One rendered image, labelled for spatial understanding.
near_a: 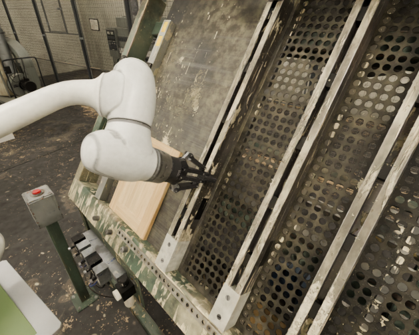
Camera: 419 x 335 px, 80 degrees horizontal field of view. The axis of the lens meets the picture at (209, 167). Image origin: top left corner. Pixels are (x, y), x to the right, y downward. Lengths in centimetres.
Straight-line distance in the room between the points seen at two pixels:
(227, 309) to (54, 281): 173
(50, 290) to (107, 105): 187
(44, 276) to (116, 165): 194
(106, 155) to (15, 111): 22
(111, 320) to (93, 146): 160
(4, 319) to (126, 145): 91
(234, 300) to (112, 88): 65
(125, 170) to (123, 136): 7
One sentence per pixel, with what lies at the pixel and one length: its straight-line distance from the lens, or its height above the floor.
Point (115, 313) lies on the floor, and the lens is 204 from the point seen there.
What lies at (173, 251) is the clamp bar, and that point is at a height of 99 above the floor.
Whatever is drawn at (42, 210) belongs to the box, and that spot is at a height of 86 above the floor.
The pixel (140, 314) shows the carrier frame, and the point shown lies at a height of 18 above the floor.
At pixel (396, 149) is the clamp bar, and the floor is 144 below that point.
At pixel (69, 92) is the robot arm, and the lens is 66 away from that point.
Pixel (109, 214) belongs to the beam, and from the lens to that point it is 129.
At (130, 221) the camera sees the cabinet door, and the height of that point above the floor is 91.
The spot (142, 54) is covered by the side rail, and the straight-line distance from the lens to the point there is 158.
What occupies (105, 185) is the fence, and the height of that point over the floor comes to 97.
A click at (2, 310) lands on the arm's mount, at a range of 133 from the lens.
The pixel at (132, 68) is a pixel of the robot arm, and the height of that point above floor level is 161.
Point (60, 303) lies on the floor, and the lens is 223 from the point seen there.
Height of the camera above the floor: 171
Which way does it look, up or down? 32 degrees down
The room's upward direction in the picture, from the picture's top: straight up
